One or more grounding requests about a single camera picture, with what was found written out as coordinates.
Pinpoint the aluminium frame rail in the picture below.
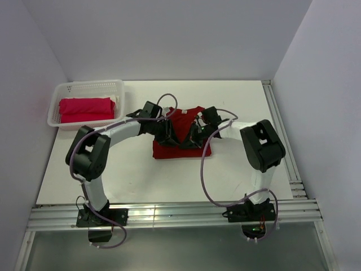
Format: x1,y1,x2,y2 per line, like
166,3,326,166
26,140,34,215
14,79,339,271

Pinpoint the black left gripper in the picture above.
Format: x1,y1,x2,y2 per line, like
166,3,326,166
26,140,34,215
148,119,179,147

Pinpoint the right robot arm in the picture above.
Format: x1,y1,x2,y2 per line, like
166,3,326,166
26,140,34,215
180,107,286,220

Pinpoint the pink rolled t shirt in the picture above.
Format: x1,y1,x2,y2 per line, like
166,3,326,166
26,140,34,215
59,97,115,124

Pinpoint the dark red t shirt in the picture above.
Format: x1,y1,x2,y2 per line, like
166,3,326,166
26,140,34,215
152,106,205,160

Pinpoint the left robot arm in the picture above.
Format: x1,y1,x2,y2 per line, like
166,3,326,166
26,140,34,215
65,101,179,225

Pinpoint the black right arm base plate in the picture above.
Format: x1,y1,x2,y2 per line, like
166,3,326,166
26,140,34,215
222,200,276,222

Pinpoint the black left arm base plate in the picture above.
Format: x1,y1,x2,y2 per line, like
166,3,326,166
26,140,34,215
76,208,128,228

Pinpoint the white perforated plastic basket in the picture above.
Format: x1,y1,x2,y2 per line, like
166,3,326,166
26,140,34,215
47,80,125,130

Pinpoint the white folded cloth in basket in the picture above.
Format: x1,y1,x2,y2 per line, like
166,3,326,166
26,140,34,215
109,95,120,109

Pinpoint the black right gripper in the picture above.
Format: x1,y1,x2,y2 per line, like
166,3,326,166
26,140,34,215
179,121,212,149

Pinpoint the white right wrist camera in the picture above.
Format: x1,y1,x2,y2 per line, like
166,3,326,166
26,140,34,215
195,112,205,126

